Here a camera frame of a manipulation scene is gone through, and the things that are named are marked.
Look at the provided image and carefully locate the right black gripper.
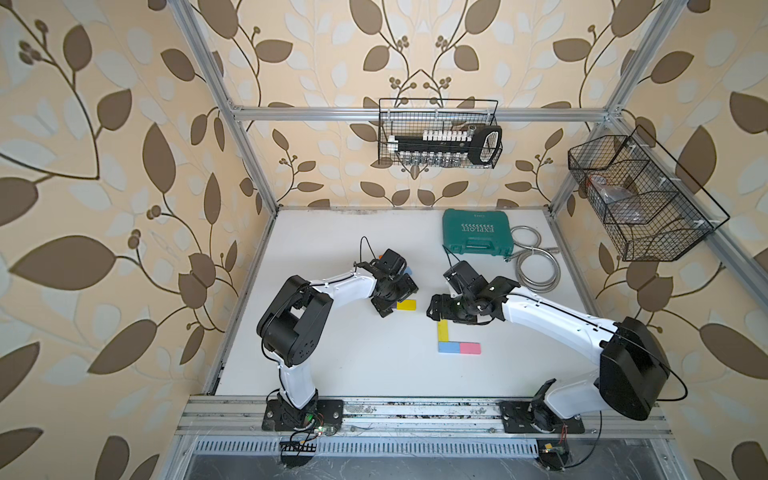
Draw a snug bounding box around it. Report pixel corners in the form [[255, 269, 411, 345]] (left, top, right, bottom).
[[426, 292, 476, 324]]

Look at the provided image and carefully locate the long yellow block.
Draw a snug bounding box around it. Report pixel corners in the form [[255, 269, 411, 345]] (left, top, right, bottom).
[[437, 320, 450, 342]]

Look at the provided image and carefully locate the large yellow block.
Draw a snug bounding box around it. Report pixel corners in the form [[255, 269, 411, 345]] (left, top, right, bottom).
[[397, 299, 417, 311]]

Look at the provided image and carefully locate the pink block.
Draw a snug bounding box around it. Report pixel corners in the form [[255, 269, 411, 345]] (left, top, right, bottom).
[[459, 342, 482, 355]]

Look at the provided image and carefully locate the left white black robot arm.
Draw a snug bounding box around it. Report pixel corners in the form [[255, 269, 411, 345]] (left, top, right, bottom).
[[257, 249, 418, 431]]

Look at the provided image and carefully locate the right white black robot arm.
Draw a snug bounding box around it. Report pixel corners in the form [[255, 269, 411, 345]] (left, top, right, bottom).
[[427, 261, 671, 432]]

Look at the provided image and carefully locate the green plastic tool case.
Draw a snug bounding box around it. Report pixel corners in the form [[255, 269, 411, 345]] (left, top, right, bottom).
[[442, 209, 514, 257]]

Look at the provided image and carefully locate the black white tool in basket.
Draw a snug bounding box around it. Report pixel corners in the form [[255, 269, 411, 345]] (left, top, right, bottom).
[[384, 125, 503, 169]]

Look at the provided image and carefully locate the plastic bag in basket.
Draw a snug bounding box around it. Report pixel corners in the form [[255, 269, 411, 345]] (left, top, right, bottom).
[[589, 175, 645, 224]]

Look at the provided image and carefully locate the coiled metal hose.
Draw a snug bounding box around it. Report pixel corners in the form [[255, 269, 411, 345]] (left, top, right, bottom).
[[506, 225, 562, 294]]

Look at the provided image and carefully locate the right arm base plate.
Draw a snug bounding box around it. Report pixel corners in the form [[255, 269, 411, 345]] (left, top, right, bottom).
[[497, 400, 586, 435]]

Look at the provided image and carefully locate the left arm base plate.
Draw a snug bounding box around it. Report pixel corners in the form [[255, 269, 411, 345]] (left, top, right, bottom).
[[261, 396, 344, 435]]

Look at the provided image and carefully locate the black wire basket back wall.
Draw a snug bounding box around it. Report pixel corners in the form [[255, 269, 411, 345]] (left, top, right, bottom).
[[377, 97, 503, 169]]

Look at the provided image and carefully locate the black wire basket wall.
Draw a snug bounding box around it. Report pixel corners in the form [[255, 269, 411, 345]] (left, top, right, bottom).
[[568, 125, 730, 262], [377, 97, 503, 169]]

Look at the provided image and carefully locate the aluminium frame rail front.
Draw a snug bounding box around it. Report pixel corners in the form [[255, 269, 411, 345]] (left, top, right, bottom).
[[175, 396, 674, 440]]

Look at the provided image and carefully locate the black wire basket right wall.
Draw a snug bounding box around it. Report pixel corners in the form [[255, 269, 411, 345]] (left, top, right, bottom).
[[568, 125, 730, 262]]

